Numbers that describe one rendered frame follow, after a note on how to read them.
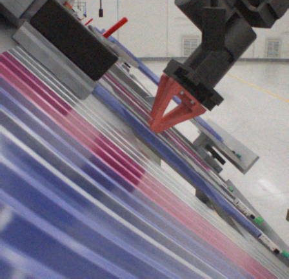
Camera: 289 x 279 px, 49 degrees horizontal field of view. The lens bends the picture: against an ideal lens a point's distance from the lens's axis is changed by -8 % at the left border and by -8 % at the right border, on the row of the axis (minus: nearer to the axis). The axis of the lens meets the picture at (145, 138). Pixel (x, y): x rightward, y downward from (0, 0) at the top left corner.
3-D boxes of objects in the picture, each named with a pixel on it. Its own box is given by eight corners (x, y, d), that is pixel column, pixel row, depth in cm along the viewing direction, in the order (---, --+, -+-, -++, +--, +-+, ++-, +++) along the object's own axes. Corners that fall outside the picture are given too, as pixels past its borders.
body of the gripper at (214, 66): (183, 79, 42) (220, 37, 41) (163, 66, 52) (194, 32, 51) (217, 110, 45) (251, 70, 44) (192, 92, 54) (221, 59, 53)
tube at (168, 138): (254, 221, 62) (259, 218, 61) (257, 226, 60) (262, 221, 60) (40, 28, 42) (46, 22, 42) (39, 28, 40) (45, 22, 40)
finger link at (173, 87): (138, 122, 45) (184, 68, 44) (129, 107, 52) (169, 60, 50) (174, 150, 48) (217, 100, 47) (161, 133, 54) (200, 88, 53)
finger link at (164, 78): (139, 124, 44) (186, 69, 43) (130, 109, 51) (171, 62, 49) (176, 153, 47) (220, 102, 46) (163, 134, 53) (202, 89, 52)
